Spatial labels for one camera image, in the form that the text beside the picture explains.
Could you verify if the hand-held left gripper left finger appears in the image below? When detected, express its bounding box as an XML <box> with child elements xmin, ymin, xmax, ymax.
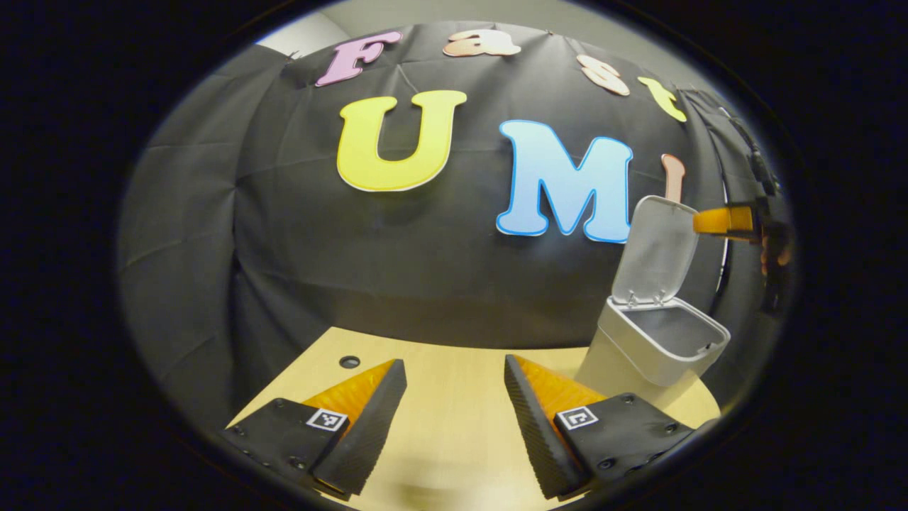
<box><xmin>218</xmin><ymin>358</ymin><xmax>408</xmax><ymax>499</ymax></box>

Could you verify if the white desktop garbage bin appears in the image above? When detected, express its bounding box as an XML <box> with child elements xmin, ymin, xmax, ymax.
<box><xmin>575</xmin><ymin>195</ymin><xmax>731</xmax><ymax>411</ymax></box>

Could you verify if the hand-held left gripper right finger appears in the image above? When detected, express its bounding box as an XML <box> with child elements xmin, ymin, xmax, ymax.
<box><xmin>504</xmin><ymin>354</ymin><xmax>697</xmax><ymax>502</ymax></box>

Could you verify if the black backdrop cloth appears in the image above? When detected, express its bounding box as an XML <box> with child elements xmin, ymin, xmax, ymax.
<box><xmin>117</xmin><ymin>21</ymin><xmax>792</xmax><ymax>427</ymax></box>

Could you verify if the wooden desktop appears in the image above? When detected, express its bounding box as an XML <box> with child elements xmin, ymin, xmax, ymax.
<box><xmin>227</xmin><ymin>326</ymin><xmax>722</xmax><ymax>511</ymax></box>

